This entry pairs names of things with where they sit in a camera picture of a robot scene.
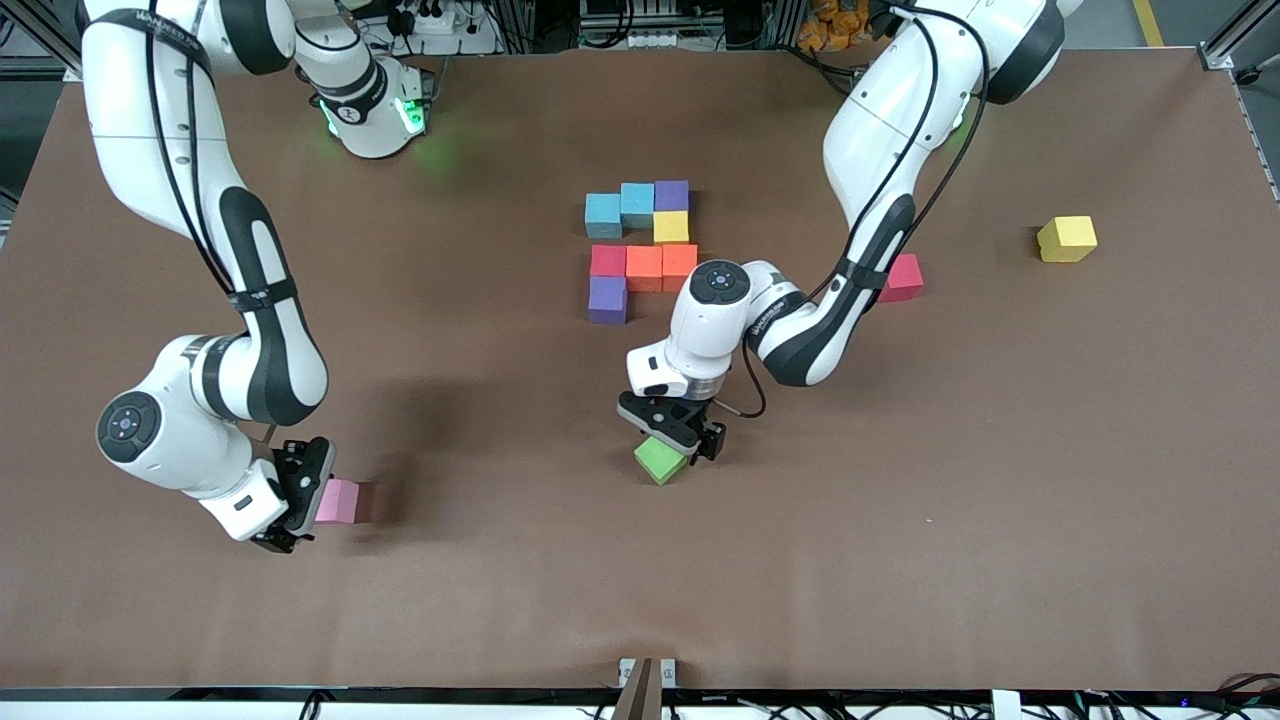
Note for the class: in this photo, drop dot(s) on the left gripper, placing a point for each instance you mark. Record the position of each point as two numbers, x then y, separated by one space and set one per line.
711 438

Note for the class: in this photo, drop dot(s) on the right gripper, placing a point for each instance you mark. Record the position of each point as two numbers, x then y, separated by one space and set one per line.
296 470

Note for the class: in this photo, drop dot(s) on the green foam cube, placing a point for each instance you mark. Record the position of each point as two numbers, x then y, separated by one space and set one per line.
658 465

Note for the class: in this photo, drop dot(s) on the pink foam cube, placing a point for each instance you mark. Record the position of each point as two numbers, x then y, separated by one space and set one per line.
342 500

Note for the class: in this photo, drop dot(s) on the purple foam cube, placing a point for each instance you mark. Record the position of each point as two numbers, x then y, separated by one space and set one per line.
672 195
607 300

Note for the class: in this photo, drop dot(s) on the orange foam cube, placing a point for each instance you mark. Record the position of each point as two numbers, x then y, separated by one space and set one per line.
644 267
678 258

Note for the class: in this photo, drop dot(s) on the red foam cube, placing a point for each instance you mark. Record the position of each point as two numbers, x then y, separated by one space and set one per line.
907 277
607 260

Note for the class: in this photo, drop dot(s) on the yellow foam cube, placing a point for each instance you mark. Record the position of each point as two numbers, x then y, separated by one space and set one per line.
671 227
1067 240

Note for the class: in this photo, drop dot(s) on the blue foam cube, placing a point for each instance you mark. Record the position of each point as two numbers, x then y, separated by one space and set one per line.
604 216
637 203

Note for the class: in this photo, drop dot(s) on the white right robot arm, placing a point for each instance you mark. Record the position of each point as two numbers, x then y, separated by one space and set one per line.
270 350

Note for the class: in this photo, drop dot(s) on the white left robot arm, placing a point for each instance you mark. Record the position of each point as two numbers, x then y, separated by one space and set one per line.
880 130

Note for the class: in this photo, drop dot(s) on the large paper table cover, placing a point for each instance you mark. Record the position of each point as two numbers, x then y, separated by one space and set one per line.
500 600

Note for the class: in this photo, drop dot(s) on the white power strip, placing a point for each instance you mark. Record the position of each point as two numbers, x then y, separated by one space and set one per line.
640 40
435 22

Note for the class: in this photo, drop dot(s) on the bag of orange snacks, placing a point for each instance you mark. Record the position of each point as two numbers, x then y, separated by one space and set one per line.
830 25

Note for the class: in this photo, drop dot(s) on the metal bracket with post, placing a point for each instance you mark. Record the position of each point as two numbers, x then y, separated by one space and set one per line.
645 690

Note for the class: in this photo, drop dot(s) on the small white bracket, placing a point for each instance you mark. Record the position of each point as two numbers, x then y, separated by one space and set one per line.
1005 706

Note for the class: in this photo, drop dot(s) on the aluminium frame profile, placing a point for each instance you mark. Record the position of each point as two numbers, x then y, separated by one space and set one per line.
1240 30
40 25

